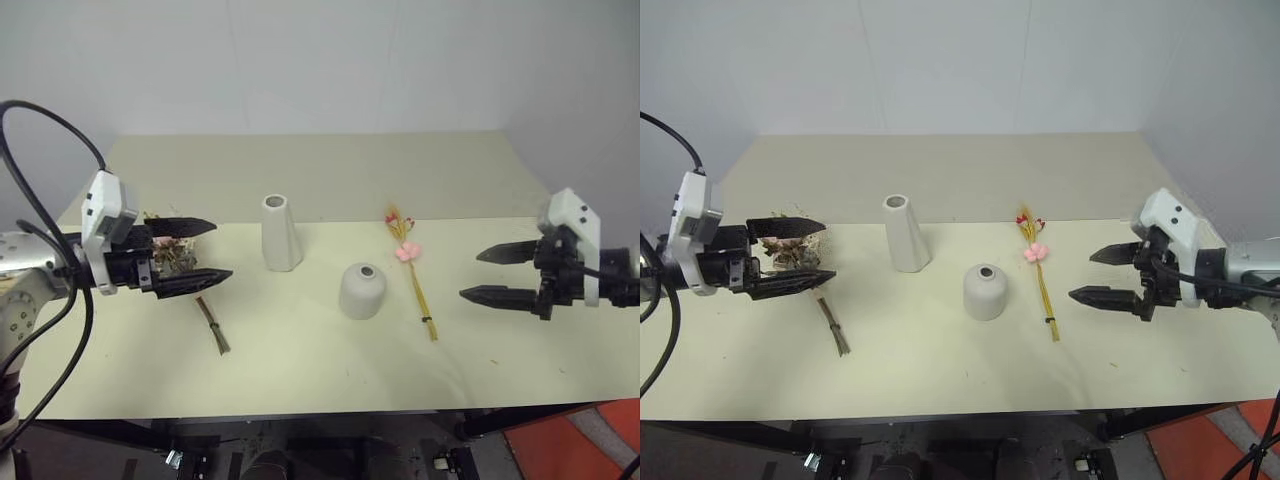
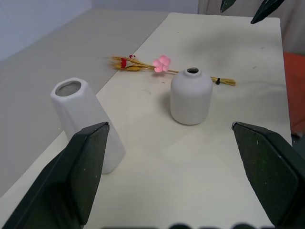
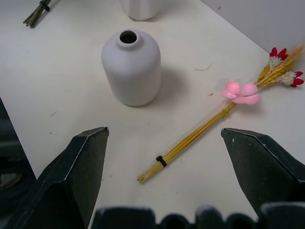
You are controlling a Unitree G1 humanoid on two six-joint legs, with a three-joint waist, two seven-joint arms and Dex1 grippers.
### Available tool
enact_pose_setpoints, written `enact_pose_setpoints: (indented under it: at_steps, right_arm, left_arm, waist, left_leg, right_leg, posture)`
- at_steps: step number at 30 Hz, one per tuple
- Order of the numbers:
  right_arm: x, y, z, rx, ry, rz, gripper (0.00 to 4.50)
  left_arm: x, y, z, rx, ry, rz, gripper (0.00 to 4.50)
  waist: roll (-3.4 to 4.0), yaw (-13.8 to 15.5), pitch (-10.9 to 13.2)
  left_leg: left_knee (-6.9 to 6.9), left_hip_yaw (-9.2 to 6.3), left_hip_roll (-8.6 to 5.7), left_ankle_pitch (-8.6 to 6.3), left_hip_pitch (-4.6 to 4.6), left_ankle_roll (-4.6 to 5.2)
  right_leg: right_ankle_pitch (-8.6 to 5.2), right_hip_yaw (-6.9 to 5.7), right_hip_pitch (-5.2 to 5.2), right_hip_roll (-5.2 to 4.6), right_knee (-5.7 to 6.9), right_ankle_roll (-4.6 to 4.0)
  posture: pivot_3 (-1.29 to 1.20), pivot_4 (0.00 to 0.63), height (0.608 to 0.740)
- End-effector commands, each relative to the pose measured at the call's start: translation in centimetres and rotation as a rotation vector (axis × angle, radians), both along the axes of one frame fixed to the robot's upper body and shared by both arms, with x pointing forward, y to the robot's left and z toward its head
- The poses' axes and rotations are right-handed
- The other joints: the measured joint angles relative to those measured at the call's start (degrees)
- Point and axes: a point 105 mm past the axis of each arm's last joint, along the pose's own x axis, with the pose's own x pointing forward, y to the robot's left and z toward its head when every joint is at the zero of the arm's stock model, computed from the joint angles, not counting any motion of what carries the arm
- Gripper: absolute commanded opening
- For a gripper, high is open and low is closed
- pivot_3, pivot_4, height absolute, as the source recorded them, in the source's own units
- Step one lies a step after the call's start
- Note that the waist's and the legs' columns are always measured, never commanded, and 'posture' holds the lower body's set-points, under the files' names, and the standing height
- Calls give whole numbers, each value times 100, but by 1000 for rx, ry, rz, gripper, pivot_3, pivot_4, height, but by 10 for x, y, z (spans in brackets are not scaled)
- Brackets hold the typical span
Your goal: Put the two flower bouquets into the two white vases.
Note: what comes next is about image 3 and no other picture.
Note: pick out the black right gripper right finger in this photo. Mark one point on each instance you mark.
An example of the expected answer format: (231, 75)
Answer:
(262, 167)

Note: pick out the grey ceramic bottle vase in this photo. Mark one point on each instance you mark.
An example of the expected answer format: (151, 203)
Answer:
(131, 69)

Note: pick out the yellow dried flower bouquet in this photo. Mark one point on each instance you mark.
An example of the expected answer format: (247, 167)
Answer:
(214, 119)

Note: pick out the green stem bundle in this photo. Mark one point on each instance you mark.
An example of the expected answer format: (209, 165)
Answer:
(35, 14)

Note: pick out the white ribbed ceramic vase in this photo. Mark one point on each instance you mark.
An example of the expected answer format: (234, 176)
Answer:
(140, 8)

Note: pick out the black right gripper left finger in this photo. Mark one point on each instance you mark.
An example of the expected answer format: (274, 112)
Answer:
(69, 176)

